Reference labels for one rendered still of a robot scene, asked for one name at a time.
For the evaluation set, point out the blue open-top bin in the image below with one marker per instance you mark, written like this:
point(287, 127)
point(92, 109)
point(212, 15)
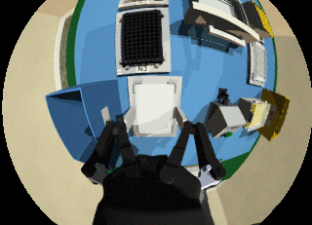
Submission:
point(79, 129)

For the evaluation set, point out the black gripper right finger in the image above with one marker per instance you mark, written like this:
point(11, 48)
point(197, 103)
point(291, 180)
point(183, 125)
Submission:
point(211, 170)

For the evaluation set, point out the blue bench mat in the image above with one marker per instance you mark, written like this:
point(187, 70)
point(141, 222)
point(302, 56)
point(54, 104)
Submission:
point(205, 62)

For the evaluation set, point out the yellow open-top bin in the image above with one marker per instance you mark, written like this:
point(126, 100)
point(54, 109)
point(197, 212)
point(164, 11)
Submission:
point(275, 115)

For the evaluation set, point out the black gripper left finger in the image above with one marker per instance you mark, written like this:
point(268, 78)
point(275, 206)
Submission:
point(95, 169)

